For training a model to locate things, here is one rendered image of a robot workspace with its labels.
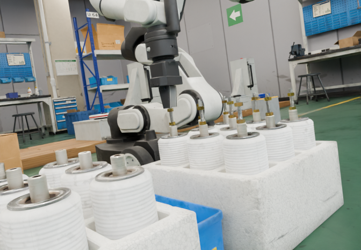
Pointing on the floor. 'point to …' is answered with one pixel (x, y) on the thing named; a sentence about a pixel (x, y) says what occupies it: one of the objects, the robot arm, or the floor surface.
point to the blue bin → (202, 222)
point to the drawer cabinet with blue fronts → (67, 102)
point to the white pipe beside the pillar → (45, 37)
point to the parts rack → (98, 55)
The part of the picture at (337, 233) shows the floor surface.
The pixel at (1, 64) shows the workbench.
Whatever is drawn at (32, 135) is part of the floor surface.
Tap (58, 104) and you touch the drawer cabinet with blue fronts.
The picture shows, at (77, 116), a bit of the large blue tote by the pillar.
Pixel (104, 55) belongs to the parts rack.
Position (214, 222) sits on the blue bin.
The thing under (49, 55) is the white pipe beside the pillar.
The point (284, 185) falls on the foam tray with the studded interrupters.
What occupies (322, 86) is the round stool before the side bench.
